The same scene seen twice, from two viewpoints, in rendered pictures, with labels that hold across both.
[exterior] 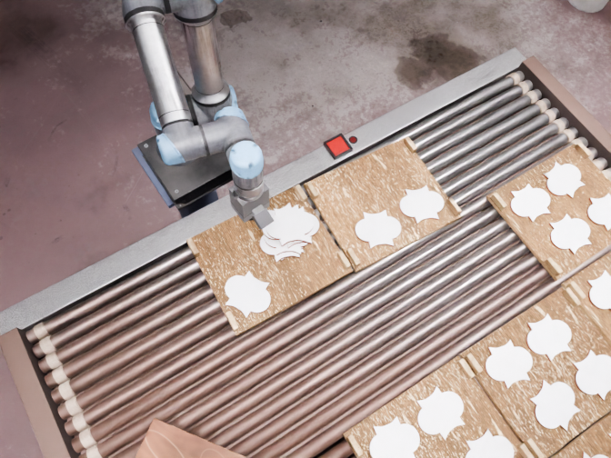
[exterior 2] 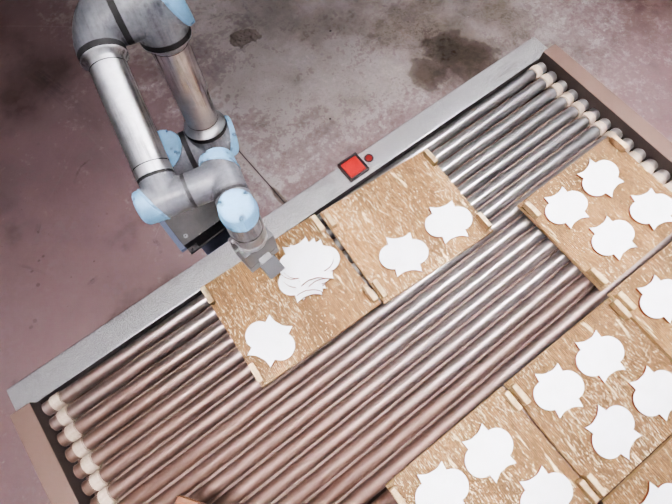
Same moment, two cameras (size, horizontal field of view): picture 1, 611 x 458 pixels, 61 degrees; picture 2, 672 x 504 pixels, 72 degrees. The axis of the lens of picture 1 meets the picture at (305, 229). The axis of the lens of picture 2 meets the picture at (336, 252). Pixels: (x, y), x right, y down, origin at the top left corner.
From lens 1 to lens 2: 0.33 m
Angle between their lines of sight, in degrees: 4
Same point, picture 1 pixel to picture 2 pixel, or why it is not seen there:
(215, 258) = (233, 304)
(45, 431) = not seen: outside the picture
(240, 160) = (229, 213)
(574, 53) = (589, 34)
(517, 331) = (564, 352)
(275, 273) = (297, 314)
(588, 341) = (643, 355)
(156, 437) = not seen: outside the picture
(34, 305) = (47, 375)
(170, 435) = not seen: outside the picture
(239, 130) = (227, 175)
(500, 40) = (513, 30)
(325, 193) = (344, 220)
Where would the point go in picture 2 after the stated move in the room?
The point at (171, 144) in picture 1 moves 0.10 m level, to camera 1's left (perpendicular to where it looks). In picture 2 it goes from (148, 201) to (97, 201)
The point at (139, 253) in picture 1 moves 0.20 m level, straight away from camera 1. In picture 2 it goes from (153, 306) to (115, 260)
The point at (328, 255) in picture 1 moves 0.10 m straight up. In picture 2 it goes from (353, 289) to (353, 279)
